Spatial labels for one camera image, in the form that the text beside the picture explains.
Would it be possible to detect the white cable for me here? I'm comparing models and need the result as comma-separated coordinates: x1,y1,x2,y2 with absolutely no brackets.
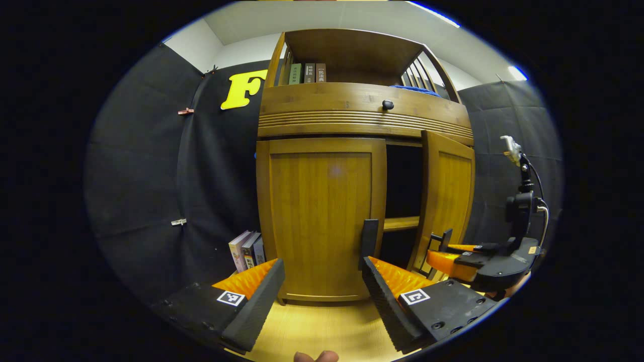
535,199,550,247

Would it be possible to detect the wooden double-door shoe cabinet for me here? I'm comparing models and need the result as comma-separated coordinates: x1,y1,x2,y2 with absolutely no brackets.
256,28,476,306

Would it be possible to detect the wooden shoe cabinet door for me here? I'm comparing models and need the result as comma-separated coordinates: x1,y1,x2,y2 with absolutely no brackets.
257,137,387,303
410,131,476,280

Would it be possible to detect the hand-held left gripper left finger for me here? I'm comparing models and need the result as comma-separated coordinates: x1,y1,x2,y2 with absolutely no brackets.
151,258,286,353

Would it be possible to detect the dark grey book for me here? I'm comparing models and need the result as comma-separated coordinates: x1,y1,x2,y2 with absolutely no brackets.
241,232,261,269

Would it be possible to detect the black backdrop cloth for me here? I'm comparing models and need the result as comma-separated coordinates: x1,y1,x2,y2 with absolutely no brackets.
83,43,564,307

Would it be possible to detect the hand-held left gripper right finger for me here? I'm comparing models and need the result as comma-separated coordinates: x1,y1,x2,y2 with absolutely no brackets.
361,255,500,354

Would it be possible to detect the wooden inner shelf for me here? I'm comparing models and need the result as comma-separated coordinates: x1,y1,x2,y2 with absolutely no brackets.
383,216,421,233

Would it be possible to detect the wooden drawer with black knob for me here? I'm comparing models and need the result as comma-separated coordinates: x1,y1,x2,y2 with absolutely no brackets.
258,82,474,146

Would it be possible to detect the folded blue cloth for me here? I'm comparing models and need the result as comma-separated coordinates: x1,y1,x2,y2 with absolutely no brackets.
390,84,441,97

